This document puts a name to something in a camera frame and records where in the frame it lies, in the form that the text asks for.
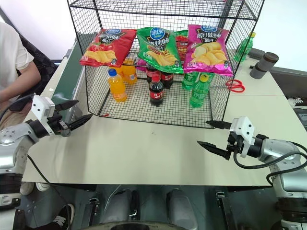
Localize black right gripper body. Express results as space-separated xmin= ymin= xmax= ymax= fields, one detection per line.
xmin=224 ymin=132 xmax=245 ymax=161

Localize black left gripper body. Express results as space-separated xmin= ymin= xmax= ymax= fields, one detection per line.
xmin=47 ymin=112 xmax=72 ymax=138

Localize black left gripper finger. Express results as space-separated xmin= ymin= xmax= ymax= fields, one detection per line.
xmin=68 ymin=114 xmax=93 ymax=131
xmin=55 ymin=99 xmax=80 ymax=112

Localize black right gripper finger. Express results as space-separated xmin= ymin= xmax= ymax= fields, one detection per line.
xmin=197 ymin=140 xmax=228 ymax=159
xmin=205 ymin=120 xmax=233 ymax=130

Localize green conveyor belt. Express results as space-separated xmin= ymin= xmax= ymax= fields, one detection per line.
xmin=51 ymin=33 xmax=90 ymax=126

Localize green soda bottle yellow cap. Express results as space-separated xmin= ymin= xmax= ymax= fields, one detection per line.
xmin=233 ymin=31 xmax=257 ymax=64
xmin=181 ymin=71 xmax=200 ymax=92
xmin=189 ymin=72 xmax=211 ymax=109

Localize orange soda bottle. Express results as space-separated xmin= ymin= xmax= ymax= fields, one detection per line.
xmin=106 ymin=68 xmax=128 ymax=104
xmin=119 ymin=65 xmax=139 ymax=86

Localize black patterned chair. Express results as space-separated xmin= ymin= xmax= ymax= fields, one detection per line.
xmin=13 ymin=28 xmax=59 ymax=90

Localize grey rounded shape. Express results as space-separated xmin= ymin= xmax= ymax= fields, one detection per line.
xmin=97 ymin=184 xmax=141 ymax=227
xmin=160 ymin=184 xmax=200 ymax=230

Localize red potato chips bag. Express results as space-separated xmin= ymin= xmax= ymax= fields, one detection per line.
xmin=79 ymin=28 xmax=138 ymax=69

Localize pink potato chips bag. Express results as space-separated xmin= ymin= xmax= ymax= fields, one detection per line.
xmin=183 ymin=24 xmax=235 ymax=77

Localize person in white shirt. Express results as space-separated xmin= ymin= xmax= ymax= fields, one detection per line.
xmin=0 ymin=21 xmax=43 ymax=130

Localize dark grey cylinder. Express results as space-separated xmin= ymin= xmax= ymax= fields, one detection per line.
xmin=262 ymin=52 xmax=280 ymax=73

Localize magenta snack bag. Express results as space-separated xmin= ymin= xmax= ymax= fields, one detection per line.
xmin=136 ymin=58 xmax=148 ymax=71

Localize red and green snack bag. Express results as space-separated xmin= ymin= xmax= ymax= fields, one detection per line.
xmin=175 ymin=29 xmax=189 ymax=61

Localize black sneaker white stripes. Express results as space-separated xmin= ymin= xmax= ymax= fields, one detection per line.
xmin=30 ymin=203 xmax=76 ymax=230

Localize green potato chips bag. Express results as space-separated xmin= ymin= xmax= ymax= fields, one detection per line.
xmin=136 ymin=26 xmax=185 ymax=75

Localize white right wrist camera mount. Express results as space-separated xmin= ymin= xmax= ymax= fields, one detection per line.
xmin=229 ymin=116 xmax=256 ymax=159

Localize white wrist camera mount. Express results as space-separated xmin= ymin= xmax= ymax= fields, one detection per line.
xmin=229 ymin=116 xmax=256 ymax=159
xmin=31 ymin=95 xmax=56 ymax=136

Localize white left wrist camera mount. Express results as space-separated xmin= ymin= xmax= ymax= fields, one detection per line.
xmin=31 ymin=95 xmax=56 ymax=136

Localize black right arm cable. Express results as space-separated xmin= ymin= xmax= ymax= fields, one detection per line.
xmin=232 ymin=142 xmax=307 ymax=185

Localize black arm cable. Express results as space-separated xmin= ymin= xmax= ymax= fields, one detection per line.
xmin=0 ymin=93 xmax=52 ymax=186
xmin=232 ymin=142 xmax=307 ymax=185

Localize red handled scissors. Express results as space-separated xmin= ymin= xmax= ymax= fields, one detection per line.
xmin=225 ymin=79 xmax=246 ymax=93

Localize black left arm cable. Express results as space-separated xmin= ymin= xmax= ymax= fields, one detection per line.
xmin=0 ymin=93 xmax=52 ymax=186

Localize black wire mesh rack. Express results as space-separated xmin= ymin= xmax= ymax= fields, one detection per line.
xmin=66 ymin=0 xmax=266 ymax=130

